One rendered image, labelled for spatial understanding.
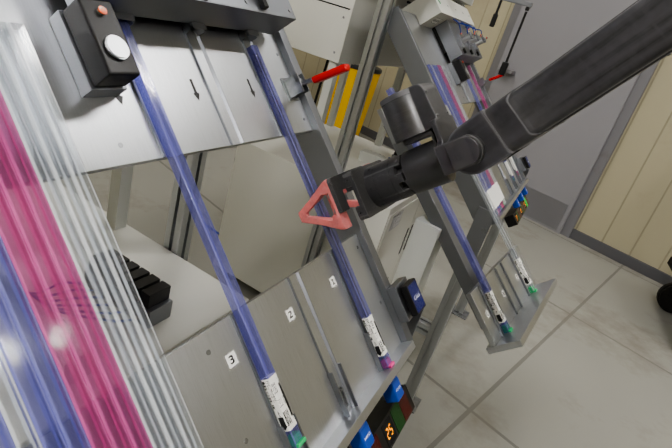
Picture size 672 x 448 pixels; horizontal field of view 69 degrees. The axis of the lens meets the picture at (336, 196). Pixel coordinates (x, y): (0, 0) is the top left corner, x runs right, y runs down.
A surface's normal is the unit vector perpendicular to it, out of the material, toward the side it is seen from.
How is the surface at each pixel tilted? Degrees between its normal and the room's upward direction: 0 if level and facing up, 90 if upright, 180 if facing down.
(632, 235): 90
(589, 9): 90
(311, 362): 46
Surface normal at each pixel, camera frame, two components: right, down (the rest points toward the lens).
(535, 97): -0.53, 0.11
